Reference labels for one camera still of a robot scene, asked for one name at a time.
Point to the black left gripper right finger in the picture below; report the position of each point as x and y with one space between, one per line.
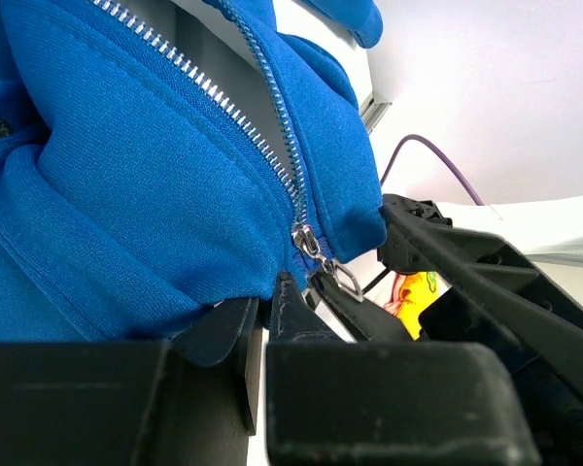
329 402

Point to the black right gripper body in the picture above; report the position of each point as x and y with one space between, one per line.
554 414

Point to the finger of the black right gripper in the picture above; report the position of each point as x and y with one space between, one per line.
496 298
365 321

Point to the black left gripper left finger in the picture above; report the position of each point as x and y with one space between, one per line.
191 400

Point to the blue zip-up jacket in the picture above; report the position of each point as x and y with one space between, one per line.
156 161

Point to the yellow printed object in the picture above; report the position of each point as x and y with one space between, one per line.
411 295

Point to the aluminium table front rail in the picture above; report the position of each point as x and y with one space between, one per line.
372 111

